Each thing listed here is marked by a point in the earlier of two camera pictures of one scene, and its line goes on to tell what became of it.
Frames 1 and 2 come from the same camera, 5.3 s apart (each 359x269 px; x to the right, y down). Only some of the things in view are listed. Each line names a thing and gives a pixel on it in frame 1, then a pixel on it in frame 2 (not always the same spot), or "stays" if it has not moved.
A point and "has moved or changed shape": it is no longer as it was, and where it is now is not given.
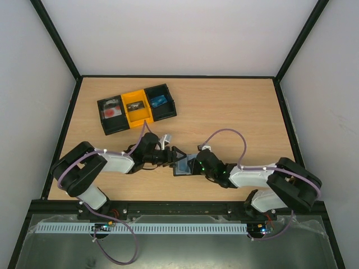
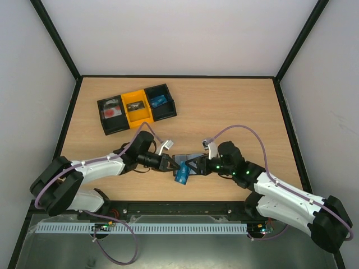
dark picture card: [134, 106] stays
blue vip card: [182, 167] has moved or changed shape
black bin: [162, 105] stays
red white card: [109, 113] stays
